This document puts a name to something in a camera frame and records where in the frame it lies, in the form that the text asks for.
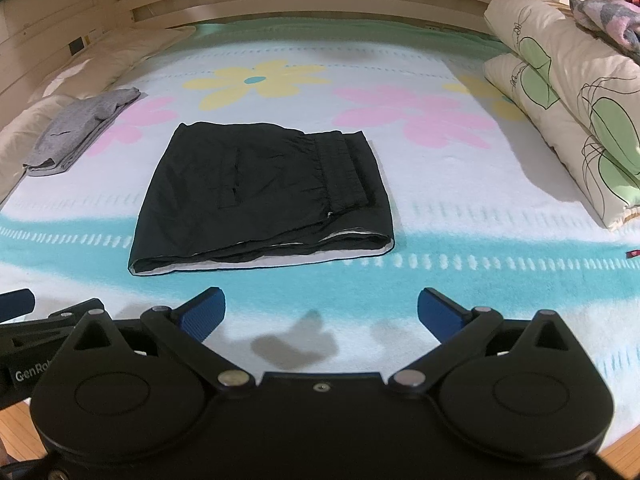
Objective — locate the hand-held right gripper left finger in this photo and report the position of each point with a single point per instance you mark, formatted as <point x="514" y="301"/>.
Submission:
<point x="202" y="310"/>

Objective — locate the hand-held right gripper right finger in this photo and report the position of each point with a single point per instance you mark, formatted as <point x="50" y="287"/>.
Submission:
<point x="440" y="312"/>

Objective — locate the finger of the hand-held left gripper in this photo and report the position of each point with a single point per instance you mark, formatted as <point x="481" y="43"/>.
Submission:
<point x="65" y="312"/>
<point x="15" y="304"/>

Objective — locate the black pants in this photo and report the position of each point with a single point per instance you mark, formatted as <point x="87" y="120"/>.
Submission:
<point x="260" y="185"/>

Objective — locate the floral printed blanket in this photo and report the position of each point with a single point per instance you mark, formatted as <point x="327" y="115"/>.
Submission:
<point x="310" y="310"/>

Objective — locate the beige pillow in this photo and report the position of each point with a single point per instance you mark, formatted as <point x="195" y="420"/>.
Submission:
<point x="110" y="55"/>
<point x="20" y="135"/>

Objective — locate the grey folded garment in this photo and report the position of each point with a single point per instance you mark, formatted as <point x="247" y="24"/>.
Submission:
<point x="75" y="130"/>

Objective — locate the cream leaf print quilt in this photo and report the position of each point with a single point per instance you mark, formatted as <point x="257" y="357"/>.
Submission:
<point x="575" y="110"/>

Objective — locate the pink grey cloth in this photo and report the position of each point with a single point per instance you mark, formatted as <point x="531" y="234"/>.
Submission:
<point x="607" y="22"/>

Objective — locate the wall socket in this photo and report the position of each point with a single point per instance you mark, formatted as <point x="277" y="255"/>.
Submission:
<point x="76" y="46"/>

